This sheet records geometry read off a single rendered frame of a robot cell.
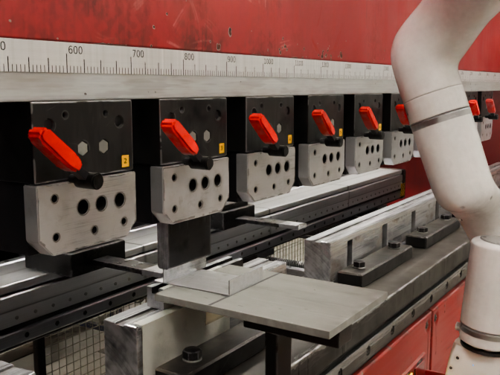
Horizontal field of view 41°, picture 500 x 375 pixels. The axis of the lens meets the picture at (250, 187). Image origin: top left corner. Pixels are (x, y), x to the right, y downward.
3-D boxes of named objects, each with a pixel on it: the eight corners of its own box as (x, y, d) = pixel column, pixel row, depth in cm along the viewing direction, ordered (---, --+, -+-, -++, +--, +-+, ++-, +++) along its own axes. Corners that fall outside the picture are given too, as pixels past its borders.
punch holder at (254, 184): (248, 204, 104) (247, 96, 101) (203, 199, 108) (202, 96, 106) (295, 191, 116) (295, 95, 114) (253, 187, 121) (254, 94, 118)
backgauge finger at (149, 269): (145, 295, 95) (144, 260, 95) (24, 268, 109) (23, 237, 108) (196, 274, 105) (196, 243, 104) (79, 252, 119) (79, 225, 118)
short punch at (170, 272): (169, 283, 94) (167, 217, 93) (158, 281, 96) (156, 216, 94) (210, 268, 103) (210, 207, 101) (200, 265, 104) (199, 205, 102)
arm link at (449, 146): (433, 123, 113) (489, 296, 112) (402, 127, 99) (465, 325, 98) (486, 104, 108) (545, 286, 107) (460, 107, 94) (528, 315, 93)
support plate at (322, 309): (329, 339, 77) (329, 331, 77) (154, 300, 91) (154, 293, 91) (388, 298, 92) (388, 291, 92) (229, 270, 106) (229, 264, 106)
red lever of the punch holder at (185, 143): (179, 116, 82) (215, 161, 89) (153, 114, 84) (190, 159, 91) (173, 127, 81) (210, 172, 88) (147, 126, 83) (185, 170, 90)
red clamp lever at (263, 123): (265, 111, 98) (290, 149, 105) (242, 110, 100) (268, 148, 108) (261, 120, 97) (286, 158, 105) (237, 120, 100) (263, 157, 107)
